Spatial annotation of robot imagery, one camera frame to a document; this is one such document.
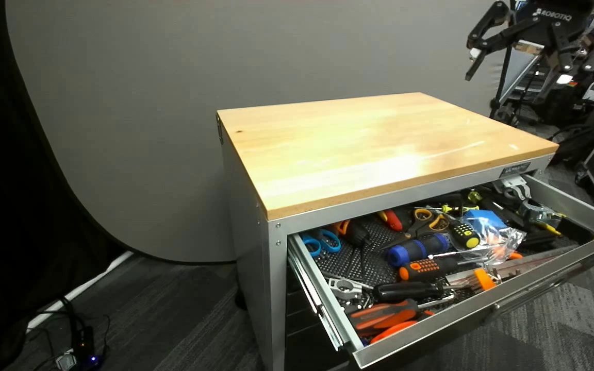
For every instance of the silver metal pliers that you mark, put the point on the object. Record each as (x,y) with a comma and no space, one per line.
(523,199)

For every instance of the grey cabinet with wooden top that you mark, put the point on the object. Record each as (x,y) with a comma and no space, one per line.
(340,144)

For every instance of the bright orange screwdriver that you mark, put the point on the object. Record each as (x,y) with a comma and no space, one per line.
(392,332)

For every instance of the clear plastic bag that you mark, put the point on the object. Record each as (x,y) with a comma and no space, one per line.
(494,240)

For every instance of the power strip with blue light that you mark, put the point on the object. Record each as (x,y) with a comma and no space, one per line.
(86,355)

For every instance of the silver metal clamp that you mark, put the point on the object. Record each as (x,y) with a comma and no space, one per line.
(348,290)

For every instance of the grey metal tool drawer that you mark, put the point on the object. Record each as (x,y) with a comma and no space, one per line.
(494,303)

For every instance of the orange and black screwdriver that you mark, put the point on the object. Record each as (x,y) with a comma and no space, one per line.
(419,269)

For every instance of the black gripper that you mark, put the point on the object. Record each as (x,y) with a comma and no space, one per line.
(557,15)

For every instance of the black curtain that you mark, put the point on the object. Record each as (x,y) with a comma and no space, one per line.
(8,172)

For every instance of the clear screwdriver with orange cap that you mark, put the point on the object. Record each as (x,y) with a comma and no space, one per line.
(483,278)

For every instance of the small red screwdriver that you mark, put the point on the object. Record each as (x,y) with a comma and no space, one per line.
(392,219)

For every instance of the black screwdriver with yellow cap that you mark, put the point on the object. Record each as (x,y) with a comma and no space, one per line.
(462,234)

